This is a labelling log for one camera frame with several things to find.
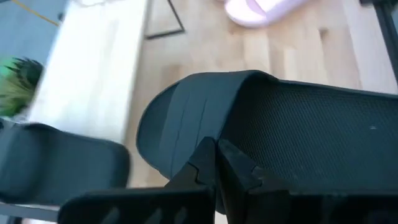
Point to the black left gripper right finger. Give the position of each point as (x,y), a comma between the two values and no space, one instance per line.
(248,199)

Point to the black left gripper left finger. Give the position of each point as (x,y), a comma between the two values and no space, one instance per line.
(140,208)

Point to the black slide sandal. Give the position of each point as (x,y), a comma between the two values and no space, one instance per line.
(280,124)
(62,161)

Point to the pink slide sandal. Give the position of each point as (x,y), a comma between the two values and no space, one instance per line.
(245,15)

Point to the small green potted plant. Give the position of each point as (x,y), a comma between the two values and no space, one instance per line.
(18,90)

